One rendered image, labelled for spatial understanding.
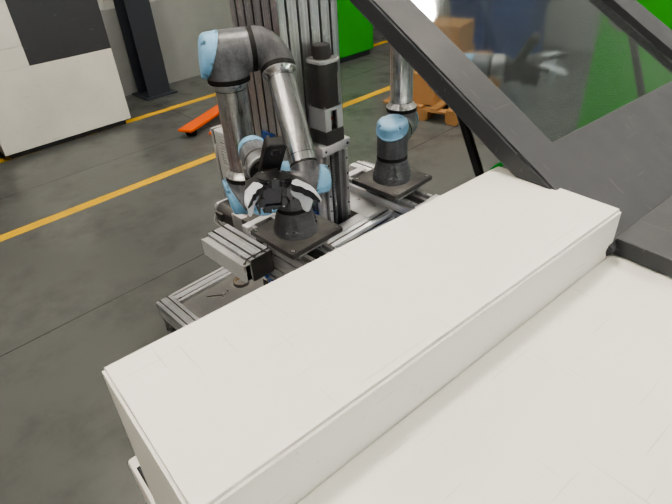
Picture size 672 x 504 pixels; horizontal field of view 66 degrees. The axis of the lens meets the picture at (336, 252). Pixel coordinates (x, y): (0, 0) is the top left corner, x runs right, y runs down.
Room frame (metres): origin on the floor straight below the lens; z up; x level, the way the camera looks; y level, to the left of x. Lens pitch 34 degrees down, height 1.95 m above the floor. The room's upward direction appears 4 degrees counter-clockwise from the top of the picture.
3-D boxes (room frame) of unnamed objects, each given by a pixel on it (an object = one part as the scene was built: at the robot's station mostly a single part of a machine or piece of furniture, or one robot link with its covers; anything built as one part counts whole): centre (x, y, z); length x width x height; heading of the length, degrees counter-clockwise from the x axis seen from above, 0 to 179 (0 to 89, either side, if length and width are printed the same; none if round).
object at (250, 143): (1.20, 0.18, 1.43); 0.11 x 0.08 x 0.09; 17
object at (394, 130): (1.83, -0.24, 1.20); 0.13 x 0.12 x 0.14; 158
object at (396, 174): (1.83, -0.24, 1.09); 0.15 x 0.15 x 0.10
